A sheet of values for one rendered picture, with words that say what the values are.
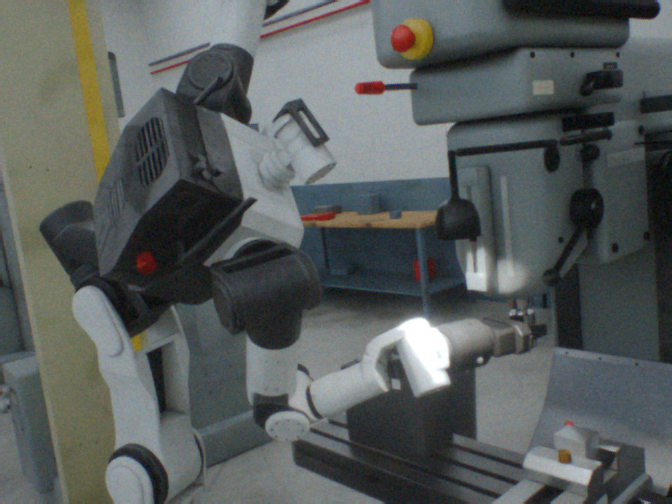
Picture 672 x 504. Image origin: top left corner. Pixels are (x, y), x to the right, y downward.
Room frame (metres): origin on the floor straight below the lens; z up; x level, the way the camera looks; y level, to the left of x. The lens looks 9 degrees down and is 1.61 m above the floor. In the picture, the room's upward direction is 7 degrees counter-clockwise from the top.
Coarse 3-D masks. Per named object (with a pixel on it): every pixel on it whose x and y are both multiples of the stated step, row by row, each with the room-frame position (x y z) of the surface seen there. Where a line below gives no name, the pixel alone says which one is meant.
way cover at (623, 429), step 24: (552, 360) 1.59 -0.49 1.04; (576, 360) 1.55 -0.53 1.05; (600, 360) 1.51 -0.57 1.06; (624, 360) 1.47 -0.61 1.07; (552, 384) 1.57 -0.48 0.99; (576, 384) 1.53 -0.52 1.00; (600, 384) 1.49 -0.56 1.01; (624, 384) 1.45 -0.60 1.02; (648, 384) 1.42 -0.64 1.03; (552, 408) 1.54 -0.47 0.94; (576, 408) 1.51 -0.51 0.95; (600, 408) 1.47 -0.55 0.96; (624, 408) 1.43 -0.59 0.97; (648, 408) 1.40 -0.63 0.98; (552, 432) 1.50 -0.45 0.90; (600, 432) 1.44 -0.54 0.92; (624, 432) 1.40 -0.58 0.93; (648, 432) 1.37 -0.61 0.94; (648, 456) 1.34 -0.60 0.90
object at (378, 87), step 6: (360, 84) 1.14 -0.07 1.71; (366, 84) 1.15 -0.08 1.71; (372, 84) 1.15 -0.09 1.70; (378, 84) 1.16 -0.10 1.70; (384, 84) 1.17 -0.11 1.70; (390, 84) 1.19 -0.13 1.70; (396, 84) 1.20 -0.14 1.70; (402, 84) 1.21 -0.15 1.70; (408, 84) 1.22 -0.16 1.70; (414, 84) 1.23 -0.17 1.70; (360, 90) 1.14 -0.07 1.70; (366, 90) 1.15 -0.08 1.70; (372, 90) 1.15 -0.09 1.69; (378, 90) 1.16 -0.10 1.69; (384, 90) 1.17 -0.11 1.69; (390, 90) 1.19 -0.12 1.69; (396, 90) 1.20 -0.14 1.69; (402, 90) 1.21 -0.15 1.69
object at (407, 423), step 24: (360, 360) 1.55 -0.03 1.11; (408, 384) 1.44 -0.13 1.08; (360, 408) 1.53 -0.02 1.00; (384, 408) 1.48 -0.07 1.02; (408, 408) 1.44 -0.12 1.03; (432, 408) 1.45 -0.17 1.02; (360, 432) 1.54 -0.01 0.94; (384, 432) 1.49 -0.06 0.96; (408, 432) 1.45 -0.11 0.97; (432, 432) 1.45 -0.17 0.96
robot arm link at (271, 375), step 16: (256, 352) 1.08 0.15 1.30; (272, 352) 1.07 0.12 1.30; (288, 352) 1.08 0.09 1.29; (256, 368) 1.10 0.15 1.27; (272, 368) 1.09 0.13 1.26; (288, 368) 1.10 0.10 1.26; (256, 384) 1.12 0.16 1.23; (272, 384) 1.11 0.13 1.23; (288, 384) 1.13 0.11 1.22; (256, 400) 1.13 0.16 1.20; (272, 400) 1.12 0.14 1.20; (288, 400) 1.13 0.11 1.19; (256, 416) 1.14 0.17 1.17; (272, 416) 1.14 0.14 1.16; (288, 416) 1.13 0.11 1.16; (304, 416) 1.14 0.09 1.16; (272, 432) 1.15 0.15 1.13; (288, 432) 1.15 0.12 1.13; (304, 432) 1.15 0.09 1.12
